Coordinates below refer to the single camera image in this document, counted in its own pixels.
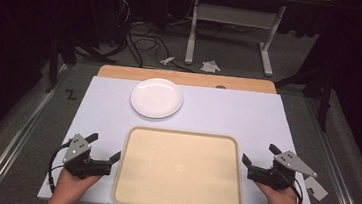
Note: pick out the black equipment with red light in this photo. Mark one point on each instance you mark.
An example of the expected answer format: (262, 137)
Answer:
(122, 12)

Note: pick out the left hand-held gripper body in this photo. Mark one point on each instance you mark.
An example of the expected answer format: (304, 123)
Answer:
(79, 162)

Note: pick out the beige plastic tray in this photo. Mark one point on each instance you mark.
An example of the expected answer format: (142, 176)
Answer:
(180, 170)

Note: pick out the black metal stand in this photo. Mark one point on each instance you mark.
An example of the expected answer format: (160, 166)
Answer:
(53, 63)
(326, 96)

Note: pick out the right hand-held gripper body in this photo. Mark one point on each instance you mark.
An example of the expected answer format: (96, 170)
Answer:
(279, 173)

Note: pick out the dark round table grommet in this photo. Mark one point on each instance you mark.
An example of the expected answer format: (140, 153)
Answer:
(220, 86)

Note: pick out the white round plate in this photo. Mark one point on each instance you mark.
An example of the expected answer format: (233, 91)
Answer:
(156, 97)

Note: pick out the white table cover board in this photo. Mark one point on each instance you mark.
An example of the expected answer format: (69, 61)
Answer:
(234, 114)

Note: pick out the metal floor rail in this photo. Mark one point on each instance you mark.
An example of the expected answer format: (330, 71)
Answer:
(14, 139)
(339, 174)

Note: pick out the person's left hand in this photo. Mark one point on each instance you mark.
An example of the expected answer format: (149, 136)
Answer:
(76, 182)

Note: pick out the person's right hand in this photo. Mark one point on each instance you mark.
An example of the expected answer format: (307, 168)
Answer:
(277, 196)

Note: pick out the small crumpled white paper scrap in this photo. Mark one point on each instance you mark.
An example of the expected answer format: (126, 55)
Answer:
(167, 60)

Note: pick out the large crumpled white paper scrap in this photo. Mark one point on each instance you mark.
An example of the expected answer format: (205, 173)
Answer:
(210, 66)

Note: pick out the white metal desk frame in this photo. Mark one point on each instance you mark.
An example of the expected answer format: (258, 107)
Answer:
(197, 11)

